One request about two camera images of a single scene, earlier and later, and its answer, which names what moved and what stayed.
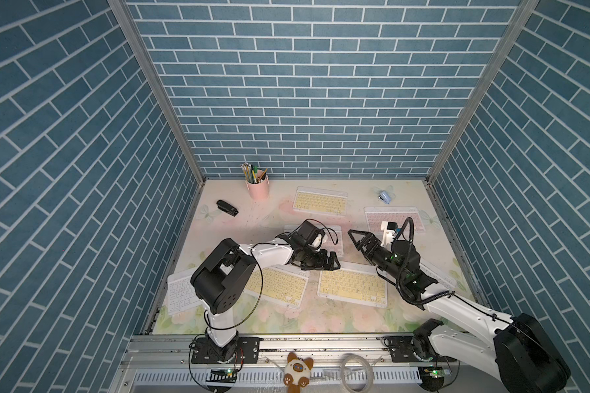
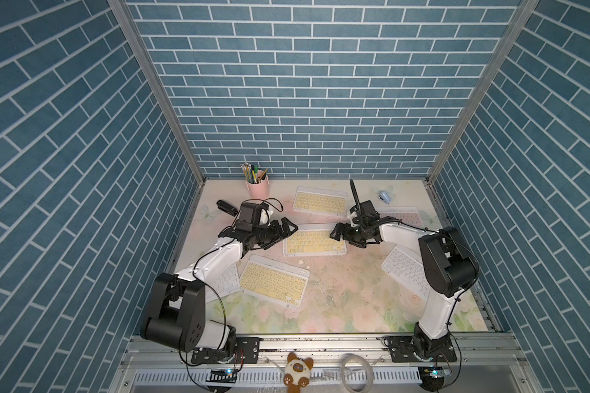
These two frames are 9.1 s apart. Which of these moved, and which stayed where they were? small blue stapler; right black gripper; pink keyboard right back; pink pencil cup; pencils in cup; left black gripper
Moved: left black gripper; right black gripper
Stayed: pink keyboard right back; pink pencil cup; small blue stapler; pencils in cup
